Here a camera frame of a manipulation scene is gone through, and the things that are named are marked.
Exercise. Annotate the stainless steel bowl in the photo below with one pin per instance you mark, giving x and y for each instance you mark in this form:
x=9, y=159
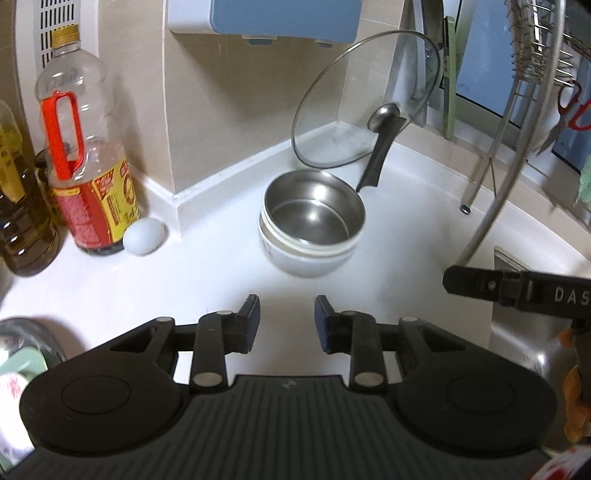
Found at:
x=314, y=207

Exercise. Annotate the green cutting board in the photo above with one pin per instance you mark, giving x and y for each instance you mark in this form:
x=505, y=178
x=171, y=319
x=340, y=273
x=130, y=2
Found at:
x=450, y=78

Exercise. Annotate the green cloth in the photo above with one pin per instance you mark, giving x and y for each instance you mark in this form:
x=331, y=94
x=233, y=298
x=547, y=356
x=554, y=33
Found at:
x=585, y=180

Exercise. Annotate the steel sink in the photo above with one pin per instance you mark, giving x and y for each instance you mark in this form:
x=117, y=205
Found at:
x=521, y=337

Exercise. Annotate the person's right hand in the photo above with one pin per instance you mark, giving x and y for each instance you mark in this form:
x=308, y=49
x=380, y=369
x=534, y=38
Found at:
x=572, y=401

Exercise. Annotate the blue white wall box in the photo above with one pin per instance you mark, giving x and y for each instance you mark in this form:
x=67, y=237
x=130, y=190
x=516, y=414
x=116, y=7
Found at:
x=263, y=18

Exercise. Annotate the stainless steel basin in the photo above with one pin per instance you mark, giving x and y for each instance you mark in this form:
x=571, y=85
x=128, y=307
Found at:
x=32, y=330

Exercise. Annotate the white floral plate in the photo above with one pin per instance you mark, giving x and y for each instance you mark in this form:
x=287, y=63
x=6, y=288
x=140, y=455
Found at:
x=8, y=401

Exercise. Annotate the large red label bottle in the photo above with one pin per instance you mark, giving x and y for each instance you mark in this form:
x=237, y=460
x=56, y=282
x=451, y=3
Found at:
x=87, y=152

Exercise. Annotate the hanging steel pan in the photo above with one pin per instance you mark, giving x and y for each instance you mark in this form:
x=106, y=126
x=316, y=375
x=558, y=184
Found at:
x=431, y=27

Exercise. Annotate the glass pot lid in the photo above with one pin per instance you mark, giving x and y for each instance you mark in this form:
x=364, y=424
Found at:
x=341, y=110

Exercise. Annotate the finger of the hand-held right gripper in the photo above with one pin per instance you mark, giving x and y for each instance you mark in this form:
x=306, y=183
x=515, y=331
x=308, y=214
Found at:
x=475, y=282

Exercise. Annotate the white vented panel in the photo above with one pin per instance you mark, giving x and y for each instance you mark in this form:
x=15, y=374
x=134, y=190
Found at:
x=46, y=27

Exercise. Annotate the pale egg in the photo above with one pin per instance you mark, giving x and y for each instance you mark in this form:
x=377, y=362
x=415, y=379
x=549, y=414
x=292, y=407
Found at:
x=143, y=236

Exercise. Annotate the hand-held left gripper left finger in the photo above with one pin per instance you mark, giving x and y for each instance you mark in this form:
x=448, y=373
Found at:
x=251, y=323

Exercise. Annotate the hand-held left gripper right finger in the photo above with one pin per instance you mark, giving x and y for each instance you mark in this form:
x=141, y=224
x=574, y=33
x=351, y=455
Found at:
x=323, y=323

